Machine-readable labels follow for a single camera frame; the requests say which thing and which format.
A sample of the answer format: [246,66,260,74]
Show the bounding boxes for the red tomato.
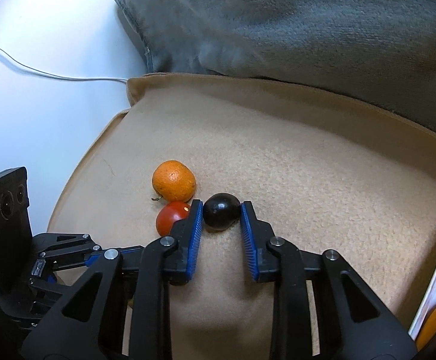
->
[155,202,190,236]

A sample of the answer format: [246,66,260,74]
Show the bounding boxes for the small orange mandarin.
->
[151,160,197,203]

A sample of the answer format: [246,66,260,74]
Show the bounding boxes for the dark plum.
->
[202,193,242,231]

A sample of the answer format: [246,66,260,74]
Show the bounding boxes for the large spotted orange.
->
[416,307,436,350]

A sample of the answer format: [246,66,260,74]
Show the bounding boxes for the tan fleece mat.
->
[45,72,436,360]

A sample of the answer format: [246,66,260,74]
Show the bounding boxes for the grey cushion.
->
[118,0,436,132]

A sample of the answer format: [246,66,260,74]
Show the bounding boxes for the black camera box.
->
[0,166,34,298]

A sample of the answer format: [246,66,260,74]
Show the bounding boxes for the white cable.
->
[0,31,129,86]

